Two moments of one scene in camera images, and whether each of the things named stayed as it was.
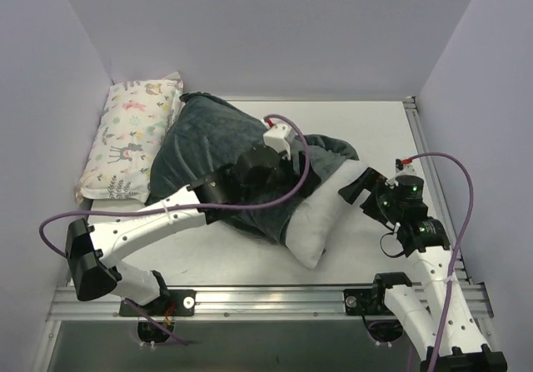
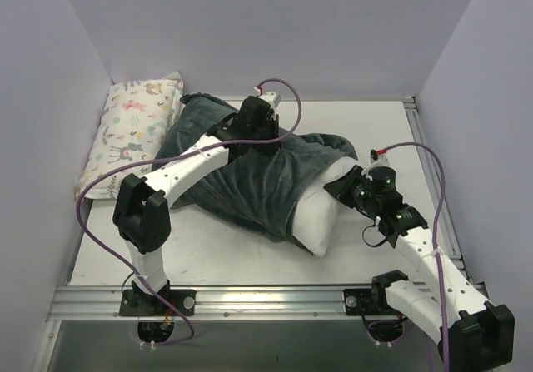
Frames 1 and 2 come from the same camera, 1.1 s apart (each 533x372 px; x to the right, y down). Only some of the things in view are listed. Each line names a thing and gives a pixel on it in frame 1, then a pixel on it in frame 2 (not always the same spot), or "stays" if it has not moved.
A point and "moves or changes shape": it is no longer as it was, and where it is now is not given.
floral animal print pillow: (134, 117) stays
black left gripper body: (289, 169) to (258, 140)
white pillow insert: (310, 225) moves or changes shape
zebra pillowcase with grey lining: (205, 134) stays
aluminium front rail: (233, 304) stays
